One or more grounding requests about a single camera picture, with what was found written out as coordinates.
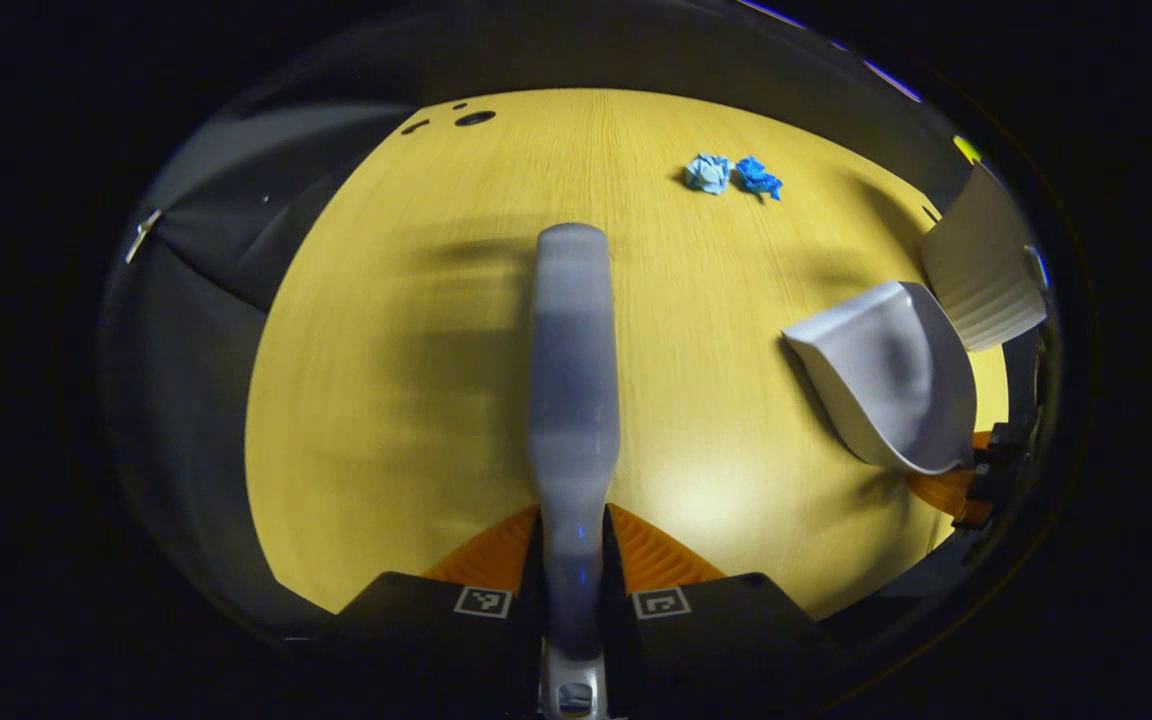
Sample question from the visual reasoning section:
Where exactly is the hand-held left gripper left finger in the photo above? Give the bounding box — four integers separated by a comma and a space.
331, 505, 549, 701

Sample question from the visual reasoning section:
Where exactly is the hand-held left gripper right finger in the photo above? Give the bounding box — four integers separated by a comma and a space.
601, 503, 822, 701

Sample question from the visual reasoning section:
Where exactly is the grey plastic dustpan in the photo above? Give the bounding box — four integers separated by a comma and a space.
783, 280, 979, 476

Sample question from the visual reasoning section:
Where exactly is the white plastic garbage bin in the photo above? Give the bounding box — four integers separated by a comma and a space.
919, 163, 1049, 353

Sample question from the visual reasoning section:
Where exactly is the dark blue paper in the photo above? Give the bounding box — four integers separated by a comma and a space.
734, 156, 784, 201

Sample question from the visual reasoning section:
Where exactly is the light blue paper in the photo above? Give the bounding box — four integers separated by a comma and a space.
686, 153, 733, 195

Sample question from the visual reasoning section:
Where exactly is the yellow wooden desktop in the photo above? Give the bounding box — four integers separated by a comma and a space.
244, 88, 1012, 621

